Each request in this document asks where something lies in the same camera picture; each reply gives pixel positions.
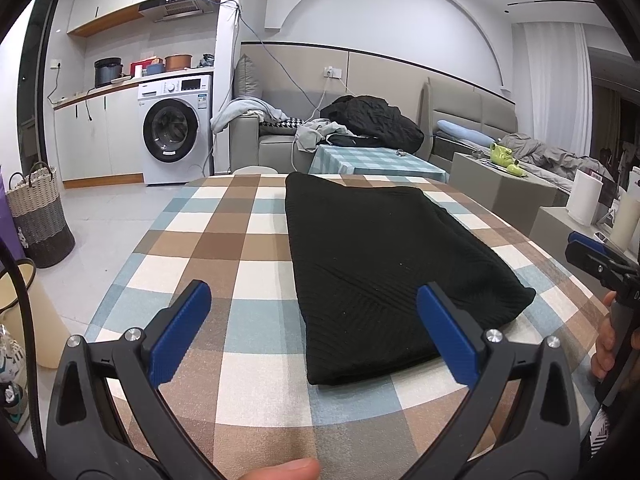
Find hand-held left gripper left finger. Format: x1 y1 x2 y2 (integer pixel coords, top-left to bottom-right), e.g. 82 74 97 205
45 280 221 480

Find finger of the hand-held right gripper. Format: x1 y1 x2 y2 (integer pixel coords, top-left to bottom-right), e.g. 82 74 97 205
565 231 640 291

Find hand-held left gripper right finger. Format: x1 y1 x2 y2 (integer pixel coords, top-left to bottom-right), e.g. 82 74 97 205
416 281 581 480

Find black knit sweater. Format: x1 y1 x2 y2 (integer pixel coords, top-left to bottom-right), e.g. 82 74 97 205
284 171 537 387

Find grey clothes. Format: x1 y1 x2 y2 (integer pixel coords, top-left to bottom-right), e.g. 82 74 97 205
295 119 346 153

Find person's right hand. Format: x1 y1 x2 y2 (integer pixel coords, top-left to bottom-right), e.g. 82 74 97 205
590 291 623 381

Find person's left hand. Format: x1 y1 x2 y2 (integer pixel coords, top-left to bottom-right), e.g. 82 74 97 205
235 457 321 480

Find small grey cabinet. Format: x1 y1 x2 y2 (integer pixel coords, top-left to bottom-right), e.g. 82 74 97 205
530 205 608 261

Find cream cylinder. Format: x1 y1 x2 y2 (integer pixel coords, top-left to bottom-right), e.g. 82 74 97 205
602 195 640 251

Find white paper towel roll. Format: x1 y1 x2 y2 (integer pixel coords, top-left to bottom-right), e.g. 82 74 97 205
566 168 603 225

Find grey blanket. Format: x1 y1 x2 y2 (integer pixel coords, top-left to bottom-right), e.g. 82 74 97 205
497 132 616 181

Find black white patterned cloth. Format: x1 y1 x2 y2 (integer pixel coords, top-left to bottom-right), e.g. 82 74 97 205
590 405 618 461

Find large grey cabinet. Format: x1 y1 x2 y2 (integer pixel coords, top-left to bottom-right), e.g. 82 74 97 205
448 151 571 218

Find brown checked tablecloth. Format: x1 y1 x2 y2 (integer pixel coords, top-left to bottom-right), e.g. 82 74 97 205
82 172 608 480

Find dark wooden shelf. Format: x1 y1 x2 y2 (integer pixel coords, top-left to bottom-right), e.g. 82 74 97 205
590 45 640 186

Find cream waste bin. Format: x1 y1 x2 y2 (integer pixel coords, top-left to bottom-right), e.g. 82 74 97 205
0 258 68 370

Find white curtain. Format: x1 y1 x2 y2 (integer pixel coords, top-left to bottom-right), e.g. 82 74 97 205
522 20 593 161

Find blue pillow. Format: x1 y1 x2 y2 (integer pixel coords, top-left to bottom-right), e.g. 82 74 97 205
436 120 496 145

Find white striped sneaker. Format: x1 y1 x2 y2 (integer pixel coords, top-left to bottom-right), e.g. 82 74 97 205
0 337 26 386

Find beige bed headboard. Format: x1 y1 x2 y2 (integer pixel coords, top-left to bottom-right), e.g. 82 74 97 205
417 76 518 156

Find woven laundry basket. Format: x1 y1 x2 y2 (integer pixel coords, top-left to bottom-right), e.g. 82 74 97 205
5 161 76 269

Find teal grey sneaker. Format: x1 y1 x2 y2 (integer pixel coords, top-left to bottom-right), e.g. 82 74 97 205
0 382 31 433

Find teal checked tablecloth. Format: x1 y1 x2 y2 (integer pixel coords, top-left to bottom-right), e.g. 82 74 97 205
307 145 449 183

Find purple bag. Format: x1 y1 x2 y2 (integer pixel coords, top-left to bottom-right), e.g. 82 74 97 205
0 170 26 261

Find grey sofa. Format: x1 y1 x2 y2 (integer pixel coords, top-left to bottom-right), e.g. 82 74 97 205
230 112 326 176

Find white washing machine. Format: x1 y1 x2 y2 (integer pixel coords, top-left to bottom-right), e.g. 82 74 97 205
138 74 215 186

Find white kitchen base cabinet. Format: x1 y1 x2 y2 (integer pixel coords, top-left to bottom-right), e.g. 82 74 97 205
52 77 146 190

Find black bag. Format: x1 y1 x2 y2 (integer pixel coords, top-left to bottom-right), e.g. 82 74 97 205
325 132 373 148

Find light blue cloth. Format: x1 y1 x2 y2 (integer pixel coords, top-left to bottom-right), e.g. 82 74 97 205
210 97 283 133

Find black jacket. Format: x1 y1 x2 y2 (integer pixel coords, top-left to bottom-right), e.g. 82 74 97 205
320 94 425 153

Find grey cushion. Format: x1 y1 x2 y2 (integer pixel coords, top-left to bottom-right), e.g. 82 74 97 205
233 55 264 101

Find black pot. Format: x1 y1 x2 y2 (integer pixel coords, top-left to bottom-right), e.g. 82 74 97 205
94 57 123 87

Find steel range hood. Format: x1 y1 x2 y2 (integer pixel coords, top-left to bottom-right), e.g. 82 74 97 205
138 0 216 23

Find blue cable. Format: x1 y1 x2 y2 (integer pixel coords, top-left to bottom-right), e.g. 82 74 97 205
232 0 323 108

